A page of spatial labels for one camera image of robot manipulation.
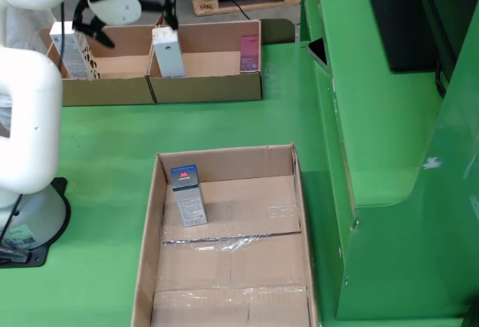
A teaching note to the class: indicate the dark upright panel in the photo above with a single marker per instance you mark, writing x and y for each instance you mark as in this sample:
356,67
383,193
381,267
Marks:
443,5

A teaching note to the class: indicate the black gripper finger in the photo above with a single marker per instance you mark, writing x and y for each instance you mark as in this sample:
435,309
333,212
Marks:
170,1
80,24

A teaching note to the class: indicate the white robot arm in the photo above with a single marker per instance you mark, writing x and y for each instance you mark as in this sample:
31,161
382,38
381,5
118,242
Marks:
30,125

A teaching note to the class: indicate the cardboard box with raised flap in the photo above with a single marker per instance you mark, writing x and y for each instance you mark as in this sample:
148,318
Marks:
112,91

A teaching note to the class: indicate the white d'Alba carton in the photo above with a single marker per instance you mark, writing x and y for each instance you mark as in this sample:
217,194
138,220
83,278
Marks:
170,57

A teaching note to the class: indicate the white carton with dark spots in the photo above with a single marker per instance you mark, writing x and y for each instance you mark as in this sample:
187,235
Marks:
73,54

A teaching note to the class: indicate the pink carton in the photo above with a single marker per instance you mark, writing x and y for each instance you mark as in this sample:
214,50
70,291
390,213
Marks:
249,54

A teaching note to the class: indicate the wooden pallet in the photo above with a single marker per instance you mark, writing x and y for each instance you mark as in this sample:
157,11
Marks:
204,5

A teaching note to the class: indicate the green metal cabinet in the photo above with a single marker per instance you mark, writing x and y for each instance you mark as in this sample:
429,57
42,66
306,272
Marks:
393,155

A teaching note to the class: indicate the blue grey M carton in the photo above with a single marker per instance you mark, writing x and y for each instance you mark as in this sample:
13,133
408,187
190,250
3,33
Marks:
189,200

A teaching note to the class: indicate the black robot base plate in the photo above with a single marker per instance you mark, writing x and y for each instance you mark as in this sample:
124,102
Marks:
37,257

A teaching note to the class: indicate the plain cardboard box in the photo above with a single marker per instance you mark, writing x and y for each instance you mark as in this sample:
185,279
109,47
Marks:
206,89

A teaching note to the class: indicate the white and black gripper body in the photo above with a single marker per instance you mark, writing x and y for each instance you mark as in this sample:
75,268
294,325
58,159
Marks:
118,5

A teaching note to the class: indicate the black flat screen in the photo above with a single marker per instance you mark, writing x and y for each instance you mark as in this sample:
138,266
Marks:
396,16

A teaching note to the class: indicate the large shallow cardboard tray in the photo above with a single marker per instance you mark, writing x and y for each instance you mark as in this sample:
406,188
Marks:
262,200

